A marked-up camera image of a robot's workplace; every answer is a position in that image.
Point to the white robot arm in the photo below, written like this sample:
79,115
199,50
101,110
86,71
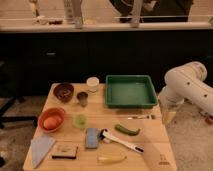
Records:
186,82

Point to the white paper cup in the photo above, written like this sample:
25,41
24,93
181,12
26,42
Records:
92,84

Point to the green plastic cup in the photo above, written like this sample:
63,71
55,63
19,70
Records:
79,121

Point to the green plastic tray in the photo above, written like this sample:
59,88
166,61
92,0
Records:
130,91

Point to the dark red bowl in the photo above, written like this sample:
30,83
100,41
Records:
64,92

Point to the blue sponge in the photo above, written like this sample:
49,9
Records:
92,138

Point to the small metal utensil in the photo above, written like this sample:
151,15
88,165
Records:
152,117

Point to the orange bowl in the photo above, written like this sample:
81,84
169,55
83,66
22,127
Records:
50,112

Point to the orange fruit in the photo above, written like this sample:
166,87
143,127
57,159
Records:
52,122

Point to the small flat box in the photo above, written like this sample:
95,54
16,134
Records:
64,151

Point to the grey folded cloth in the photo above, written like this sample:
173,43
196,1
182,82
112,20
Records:
40,146

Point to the white handled brush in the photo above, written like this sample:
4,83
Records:
104,134

